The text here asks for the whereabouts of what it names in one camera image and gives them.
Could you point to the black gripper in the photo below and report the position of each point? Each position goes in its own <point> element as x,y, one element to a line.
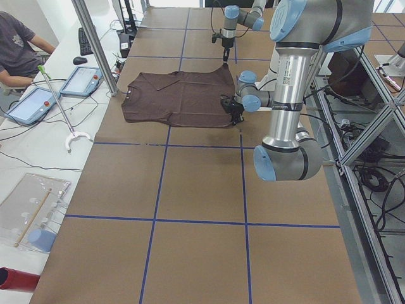
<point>236,109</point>
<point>226,42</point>

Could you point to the dark brown t-shirt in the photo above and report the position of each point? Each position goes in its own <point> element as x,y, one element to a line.
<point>180,99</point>

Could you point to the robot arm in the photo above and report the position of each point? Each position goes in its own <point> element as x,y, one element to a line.
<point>233,16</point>
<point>299,29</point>

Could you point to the black box white label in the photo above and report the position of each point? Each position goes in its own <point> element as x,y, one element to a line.
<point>125,44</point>

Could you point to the black keyboard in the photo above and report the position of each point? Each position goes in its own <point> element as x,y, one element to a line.
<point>84,44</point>

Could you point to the far blue teach pendant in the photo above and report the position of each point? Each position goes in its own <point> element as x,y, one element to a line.
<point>83,81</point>

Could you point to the blue teach pendant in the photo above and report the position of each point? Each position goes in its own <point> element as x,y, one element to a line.
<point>32,107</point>
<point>83,81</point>

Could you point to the black computer mouse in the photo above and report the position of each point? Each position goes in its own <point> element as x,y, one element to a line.
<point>78,60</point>

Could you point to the white reacher grabber tool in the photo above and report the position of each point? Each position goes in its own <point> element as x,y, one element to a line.
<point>74,134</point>

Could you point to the seated person grey shirt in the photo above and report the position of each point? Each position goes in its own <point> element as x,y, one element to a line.
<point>19,62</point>

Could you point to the near blue teach pendant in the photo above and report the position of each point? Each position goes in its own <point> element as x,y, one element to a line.
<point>32,107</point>

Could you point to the wooden stick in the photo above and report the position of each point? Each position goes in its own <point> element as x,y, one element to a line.
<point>34,214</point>

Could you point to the blue plastic cup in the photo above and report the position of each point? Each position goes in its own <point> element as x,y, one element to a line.
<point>42,239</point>

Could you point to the clear plastic tray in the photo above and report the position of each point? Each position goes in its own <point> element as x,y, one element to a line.
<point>18,206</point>

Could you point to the red cylinder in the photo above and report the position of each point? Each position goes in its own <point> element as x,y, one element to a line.
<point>17,280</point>

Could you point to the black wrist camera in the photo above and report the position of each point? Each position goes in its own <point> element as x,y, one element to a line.
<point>227,104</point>
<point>215,36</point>

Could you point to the white pedestal base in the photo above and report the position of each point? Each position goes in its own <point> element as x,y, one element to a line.
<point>265,79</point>

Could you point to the aluminium truss frame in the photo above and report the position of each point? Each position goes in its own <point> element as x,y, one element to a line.
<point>362,98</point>

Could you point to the aluminium frame post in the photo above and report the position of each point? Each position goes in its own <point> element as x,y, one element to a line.
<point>90,31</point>

